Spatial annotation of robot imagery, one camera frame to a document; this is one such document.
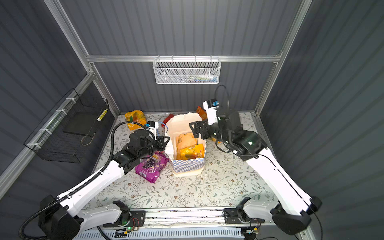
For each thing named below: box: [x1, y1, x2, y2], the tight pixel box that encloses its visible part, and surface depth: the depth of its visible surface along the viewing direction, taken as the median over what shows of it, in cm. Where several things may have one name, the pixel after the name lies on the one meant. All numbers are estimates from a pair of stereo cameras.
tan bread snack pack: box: [176, 133, 197, 151], surface depth 98 cm
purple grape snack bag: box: [134, 151, 170, 184], surface depth 86 cm
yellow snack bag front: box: [179, 143, 205, 160], surface depth 89 cm
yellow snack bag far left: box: [125, 110, 147, 131], surface depth 114 cm
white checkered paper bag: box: [164, 112, 206, 177], surface depth 82 cm
